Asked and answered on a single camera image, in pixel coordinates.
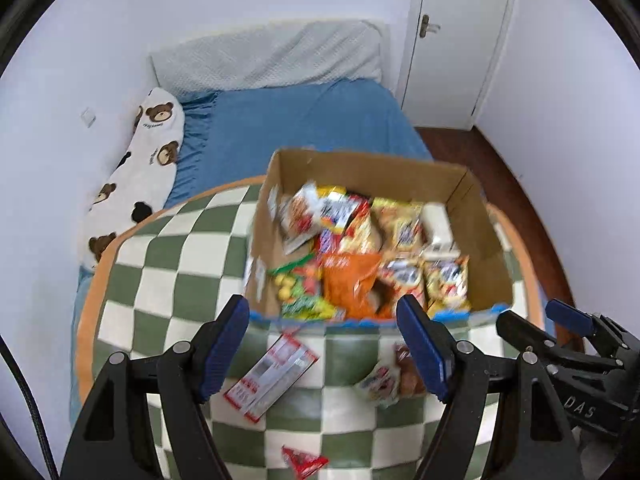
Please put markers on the yellow red noodle packet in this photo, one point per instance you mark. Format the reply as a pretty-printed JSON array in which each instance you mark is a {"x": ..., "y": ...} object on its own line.
[{"x": 345, "y": 220}]

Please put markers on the yellow cracker packet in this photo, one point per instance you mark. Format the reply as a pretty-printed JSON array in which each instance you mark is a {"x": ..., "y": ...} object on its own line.
[{"x": 400, "y": 227}]

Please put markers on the long white red packet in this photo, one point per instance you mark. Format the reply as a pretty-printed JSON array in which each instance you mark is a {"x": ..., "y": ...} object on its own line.
[{"x": 272, "y": 375}]

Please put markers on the white door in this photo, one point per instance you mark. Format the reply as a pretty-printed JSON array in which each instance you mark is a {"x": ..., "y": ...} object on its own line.
[{"x": 450, "y": 50}]

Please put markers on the white bear print pillow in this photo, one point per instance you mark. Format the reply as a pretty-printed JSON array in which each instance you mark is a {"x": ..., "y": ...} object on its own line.
[{"x": 145, "y": 160}]

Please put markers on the green checkered table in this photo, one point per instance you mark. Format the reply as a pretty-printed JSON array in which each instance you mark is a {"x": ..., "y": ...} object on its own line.
[{"x": 165, "y": 250}]

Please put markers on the grey textured pillow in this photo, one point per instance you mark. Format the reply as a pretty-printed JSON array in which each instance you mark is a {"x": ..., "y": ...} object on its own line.
[{"x": 270, "y": 55}]

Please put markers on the white green candy wrapper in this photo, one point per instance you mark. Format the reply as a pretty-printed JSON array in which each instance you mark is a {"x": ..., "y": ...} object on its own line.
[{"x": 300, "y": 215}]

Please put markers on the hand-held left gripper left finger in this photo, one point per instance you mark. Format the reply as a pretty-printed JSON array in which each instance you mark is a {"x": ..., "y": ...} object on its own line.
[{"x": 225, "y": 345}]

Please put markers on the panda print snack packet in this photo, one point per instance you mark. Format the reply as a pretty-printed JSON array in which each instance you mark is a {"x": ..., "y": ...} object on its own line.
[
  {"x": 447, "y": 280},
  {"x": 405, "y": 277}
]

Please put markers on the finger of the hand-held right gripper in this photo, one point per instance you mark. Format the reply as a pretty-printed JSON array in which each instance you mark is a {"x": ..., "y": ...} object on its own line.
[
  {"x": 570, "y": 314},
  {"x": 525, "y": 332}
]

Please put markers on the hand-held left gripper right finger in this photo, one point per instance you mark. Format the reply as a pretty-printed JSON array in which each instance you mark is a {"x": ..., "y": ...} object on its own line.
[{"x": 422, "y": 350}]

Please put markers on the large orange snack packet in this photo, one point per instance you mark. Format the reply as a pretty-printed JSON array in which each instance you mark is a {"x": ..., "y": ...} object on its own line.
[{"x": 350, "y": 280}]

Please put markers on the white wall socket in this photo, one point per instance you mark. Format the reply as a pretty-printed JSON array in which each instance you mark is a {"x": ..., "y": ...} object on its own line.
[{"x": 89, "y": 117}]

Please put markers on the green candy bag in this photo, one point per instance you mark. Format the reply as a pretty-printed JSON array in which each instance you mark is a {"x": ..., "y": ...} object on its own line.
[{"x": 300, "y": 292}]

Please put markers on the silver white packet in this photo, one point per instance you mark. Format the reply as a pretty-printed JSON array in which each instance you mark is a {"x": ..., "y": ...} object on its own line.
[{"x": 437, "y": 230}]

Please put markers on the white cookie packet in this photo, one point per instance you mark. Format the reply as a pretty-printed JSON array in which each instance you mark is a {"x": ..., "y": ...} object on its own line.
[{"x": 377, "y": 385}]

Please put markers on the brown red snack packet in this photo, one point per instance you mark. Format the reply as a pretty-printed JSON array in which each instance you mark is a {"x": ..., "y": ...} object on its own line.
[{"x": 406, "y": 375}]

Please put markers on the printed cardboard box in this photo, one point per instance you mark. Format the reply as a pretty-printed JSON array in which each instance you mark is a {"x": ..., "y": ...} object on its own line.
[{"x": 480, "y": 240}]

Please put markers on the small red packet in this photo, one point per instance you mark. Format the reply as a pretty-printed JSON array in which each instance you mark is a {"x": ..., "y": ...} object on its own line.
[{"x": 302, "y": 462}]

